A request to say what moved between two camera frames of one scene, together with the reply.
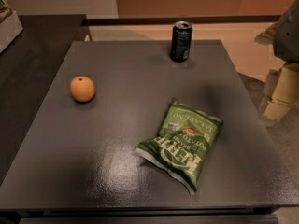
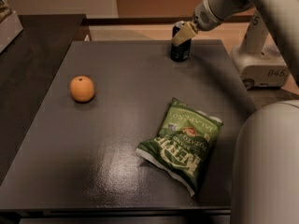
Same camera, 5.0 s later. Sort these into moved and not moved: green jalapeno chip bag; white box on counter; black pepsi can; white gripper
Moved: white gripper
Not moved: white box on counter; green jalapeno chip bag; black pepsi can
